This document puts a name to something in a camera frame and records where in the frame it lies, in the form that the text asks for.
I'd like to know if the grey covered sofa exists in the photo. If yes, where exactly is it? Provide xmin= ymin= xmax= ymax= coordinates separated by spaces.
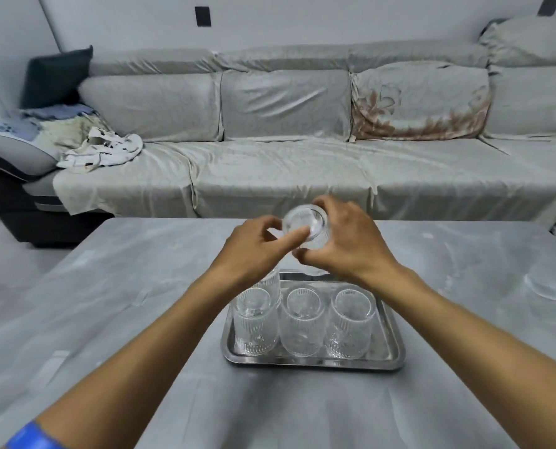
xmin=0 ymin=16 xmax=556 ymax=248

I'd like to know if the clear ribbed drinking glass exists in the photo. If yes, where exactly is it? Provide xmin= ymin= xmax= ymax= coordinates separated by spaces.
xmin=279 ymin=285 xmax=328 ymax=358
xmin=232 ymin=287 xmax=280 ymax=357
xmin=252 ymin=268 xmax=282 ymax=310
xmin=282 ymin=204 xmax=330 ymax=251
xmin=326 ymin=286 xmax=377 ymax=360

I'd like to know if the person's right hand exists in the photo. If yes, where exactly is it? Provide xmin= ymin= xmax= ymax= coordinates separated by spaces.
xmin=291 ymin=195 xmax=402 ymax=288

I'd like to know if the blue wristband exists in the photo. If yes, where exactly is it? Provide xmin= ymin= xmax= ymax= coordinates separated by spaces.
xmin=5 ymin=421 xmax=67 ymax=449

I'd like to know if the grey pillow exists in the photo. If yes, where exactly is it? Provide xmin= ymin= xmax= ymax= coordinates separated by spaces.
xmin=478 ymin=16 xmax=556 ymax=69

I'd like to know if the stainless steel tray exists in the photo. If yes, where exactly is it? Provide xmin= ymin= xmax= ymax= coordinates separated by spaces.
xmin=220 ymin=268 xmax=406 ymax=373

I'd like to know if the person's left hand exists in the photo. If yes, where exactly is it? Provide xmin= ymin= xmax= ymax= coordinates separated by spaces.
xmin=211 ymin=215 xmax=311 ymax=291

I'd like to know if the clear glass on table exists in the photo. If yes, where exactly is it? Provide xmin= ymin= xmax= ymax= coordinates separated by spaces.
xmin=522 ymin=261 xmax=556 ymax=302

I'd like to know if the grey sofa back cushion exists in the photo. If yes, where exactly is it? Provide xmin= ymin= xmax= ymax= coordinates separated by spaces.
xmin=78 ymin=72 xmax=223 ymax=143
xmin=221 ymin=69 xmax=353 ymax=142
xmin=483 ymin=65 xmax=556 ymax=142

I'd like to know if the floral sofa back cushion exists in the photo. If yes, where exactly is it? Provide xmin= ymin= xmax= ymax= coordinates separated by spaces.
xmin=350 ymin=60 xmax=492 ymax=142

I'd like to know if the blue and cream cloth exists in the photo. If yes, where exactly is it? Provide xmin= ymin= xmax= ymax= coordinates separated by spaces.
xmin=0 ymin=104 xmax=106 ymax=155

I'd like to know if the white patterned crumpled cloth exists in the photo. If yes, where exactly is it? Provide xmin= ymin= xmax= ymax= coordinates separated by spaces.
xmin=56 ymin=126 xmax=144 ymax=174

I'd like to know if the person's left forearm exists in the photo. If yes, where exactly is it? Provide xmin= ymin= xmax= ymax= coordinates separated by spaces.
xmin=34 ymin=265 xmax=241 ymax=449

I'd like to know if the dark teal pillow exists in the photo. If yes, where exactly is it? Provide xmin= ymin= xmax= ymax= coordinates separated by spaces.
xmin=21 ymin=46 xmax=94 ymax=110

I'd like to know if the person's right forearm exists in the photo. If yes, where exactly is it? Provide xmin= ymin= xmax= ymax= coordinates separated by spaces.
xmin=367 ymin=264 xmax=556 ymax=449

